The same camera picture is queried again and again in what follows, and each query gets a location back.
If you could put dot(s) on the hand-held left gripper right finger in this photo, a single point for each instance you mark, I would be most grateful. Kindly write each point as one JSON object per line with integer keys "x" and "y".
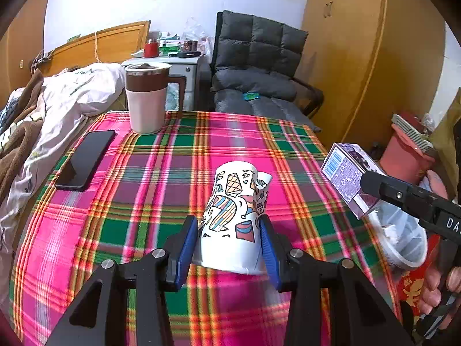
{"x": 270, "y": 256}

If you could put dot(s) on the white quilt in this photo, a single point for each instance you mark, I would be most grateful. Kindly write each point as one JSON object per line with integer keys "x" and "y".
{"x": 72, "y": 97}

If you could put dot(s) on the person's right hand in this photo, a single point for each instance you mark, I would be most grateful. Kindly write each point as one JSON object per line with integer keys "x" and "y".
{"x": 430, "y": 292}

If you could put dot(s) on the purple white drink carton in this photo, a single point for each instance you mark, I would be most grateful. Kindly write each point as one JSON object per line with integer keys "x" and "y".
{"x": 345, "y": 176}

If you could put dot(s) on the patterned paper cup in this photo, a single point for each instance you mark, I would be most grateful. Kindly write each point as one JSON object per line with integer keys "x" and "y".
{"x": 227, "y": 209}

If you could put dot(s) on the white brown lidded mug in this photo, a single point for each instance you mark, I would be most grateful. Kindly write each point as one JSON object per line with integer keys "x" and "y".
{"x": 144, "y": 111}

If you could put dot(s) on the striped box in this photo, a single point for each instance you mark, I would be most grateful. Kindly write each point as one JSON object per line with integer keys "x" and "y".
{"x": 414, "y": 133}

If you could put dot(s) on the green white box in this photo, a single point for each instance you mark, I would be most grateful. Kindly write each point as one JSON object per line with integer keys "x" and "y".
{"x": 169, "y": 48}

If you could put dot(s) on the brown blanket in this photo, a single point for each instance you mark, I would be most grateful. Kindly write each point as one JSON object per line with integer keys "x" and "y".
{"x": 18, "y": 144}

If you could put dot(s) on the pale blue bin liner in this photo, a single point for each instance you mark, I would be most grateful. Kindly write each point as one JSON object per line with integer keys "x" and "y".
{"x": 407, "y": 230}

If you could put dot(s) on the wooden bed headboard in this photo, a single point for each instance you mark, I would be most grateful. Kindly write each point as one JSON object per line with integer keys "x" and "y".
{"x": 119, "y": 43}

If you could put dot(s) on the black office chair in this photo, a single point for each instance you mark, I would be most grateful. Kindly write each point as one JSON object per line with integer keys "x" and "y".
{"x": 313, "y": 97}

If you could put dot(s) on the clear plastic bag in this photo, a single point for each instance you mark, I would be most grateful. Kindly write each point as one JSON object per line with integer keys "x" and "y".
{"x": 194, "y": 30}

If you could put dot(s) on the white round trash bin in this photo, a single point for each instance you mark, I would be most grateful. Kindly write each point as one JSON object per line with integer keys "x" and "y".
{"x": 403, "y": 263}

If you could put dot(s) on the white bedside table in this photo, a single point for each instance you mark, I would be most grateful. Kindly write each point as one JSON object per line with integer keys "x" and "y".
{"x": 187, "y": 75}

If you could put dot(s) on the dark patterned tin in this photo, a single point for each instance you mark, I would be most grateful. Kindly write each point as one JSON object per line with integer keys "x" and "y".
{"x": 190, "y": 45}

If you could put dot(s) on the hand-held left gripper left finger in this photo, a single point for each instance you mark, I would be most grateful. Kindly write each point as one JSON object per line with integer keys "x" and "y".
{"x": 185, "y": 256}

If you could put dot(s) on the black smartphone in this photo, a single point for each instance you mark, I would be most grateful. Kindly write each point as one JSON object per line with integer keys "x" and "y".
{"x": 84, "y": 160}

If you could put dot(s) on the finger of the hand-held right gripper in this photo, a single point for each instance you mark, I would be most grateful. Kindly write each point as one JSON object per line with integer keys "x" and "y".
{"x": 392, "y": 193}

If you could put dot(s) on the pink bucket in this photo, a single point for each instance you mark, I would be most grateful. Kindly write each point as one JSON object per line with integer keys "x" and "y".
{"x": 403, "y": 158}

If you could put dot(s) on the small teal packet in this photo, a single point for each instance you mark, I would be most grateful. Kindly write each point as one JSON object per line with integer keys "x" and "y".
{"x": 251, "y": 96}

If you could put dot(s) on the red box gold print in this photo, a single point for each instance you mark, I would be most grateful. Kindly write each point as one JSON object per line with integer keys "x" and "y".
{"x": 410, "y": 288}

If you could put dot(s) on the grey quilted chair cushion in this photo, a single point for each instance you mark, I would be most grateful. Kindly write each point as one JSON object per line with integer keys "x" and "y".
{"x": 259, "y": 43}

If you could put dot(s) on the red thermos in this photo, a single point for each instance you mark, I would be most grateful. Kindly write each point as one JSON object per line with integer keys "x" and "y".
{"x": 151, "y": 48}

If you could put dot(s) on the pale green plastic bag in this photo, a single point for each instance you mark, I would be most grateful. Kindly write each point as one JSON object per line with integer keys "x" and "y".
{"x": 173, "y": 97}

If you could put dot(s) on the plaid tablecloth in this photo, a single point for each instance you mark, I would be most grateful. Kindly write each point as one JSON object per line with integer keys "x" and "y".
{"x": 144, "y": 205}

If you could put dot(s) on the large wooden wardrobe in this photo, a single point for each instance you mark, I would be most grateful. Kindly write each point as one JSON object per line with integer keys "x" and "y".
{"x": 378, "y": 61}

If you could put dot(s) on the pale blue cylindrical container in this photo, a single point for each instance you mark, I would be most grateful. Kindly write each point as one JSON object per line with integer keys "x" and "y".
{"x": 437, "y": 183}

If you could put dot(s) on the gold patterned bag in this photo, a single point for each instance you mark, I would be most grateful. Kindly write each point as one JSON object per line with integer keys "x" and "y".
{"x": 446, "y": 144}

